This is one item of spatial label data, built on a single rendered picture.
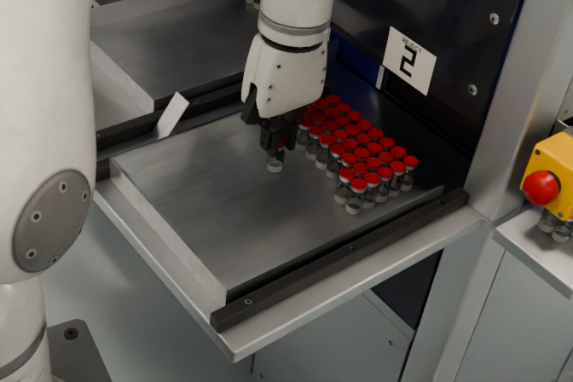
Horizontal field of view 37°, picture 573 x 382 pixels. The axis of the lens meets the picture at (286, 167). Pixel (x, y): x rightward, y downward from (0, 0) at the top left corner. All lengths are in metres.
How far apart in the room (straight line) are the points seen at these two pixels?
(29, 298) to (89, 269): 1.53
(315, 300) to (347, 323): 0.51
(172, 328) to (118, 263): 0.25
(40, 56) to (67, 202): 0.09
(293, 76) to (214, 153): 0.19
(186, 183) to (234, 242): 0.12
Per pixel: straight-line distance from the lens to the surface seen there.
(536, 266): 1.12
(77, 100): 0.57
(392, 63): 1.17
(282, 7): 0.96
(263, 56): 1.00
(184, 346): 2.05
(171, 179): 1.11
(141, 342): 2.06
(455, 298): 1.25
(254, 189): 1.11
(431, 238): 1.10
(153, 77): 1.30
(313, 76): 1.05
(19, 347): 0.70
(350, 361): 1.54
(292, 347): 1.69
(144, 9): 1.45
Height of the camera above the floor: 1.61
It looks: 39 degrees down
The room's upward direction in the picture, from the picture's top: 8 degrees clockwise
